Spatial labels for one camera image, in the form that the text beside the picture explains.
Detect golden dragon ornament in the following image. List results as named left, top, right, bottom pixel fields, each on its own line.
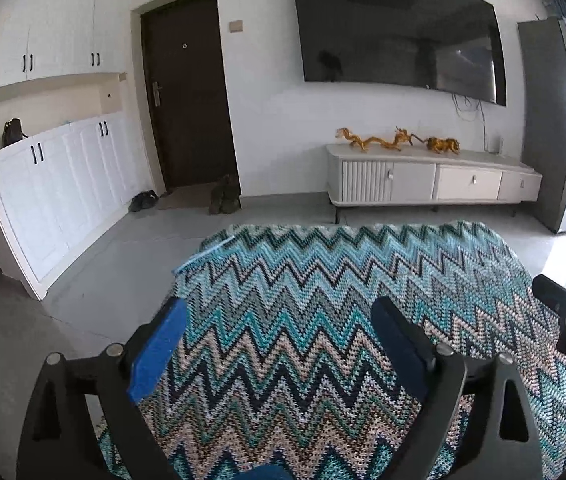
left=335, top=128, right=461, bottom=155

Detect dark grey tall cabinet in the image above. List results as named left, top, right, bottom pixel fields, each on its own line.
left=518, top=18, right=566, bottom=234

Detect teal zigzag woven rug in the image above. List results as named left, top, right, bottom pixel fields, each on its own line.
left=94, top=220, right=566, bottom=480

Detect white low TV cabinet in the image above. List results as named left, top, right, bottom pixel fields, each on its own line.
left=326, top=143, right=542, bottom=223

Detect black shoes near cabinet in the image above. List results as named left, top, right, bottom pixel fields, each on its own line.
left=128, top=190, right=159, bottom=212

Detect dark shoes by door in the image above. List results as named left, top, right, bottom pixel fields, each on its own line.
left=208, top=174, right=241, bottom=214

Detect white shoe cabinet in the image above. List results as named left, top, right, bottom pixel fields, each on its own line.
left=0, top=0, right=152, bottom=299

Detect black handbag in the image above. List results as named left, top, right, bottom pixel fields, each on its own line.
left=2, top=118, right=27, bottom=148

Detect dark brown entry door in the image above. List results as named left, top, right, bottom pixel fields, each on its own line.
left=141, top=0, right=236, bottom=190

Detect wall-mounted black television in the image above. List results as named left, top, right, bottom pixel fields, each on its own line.
left=295, top=0, right=506, bottom=106

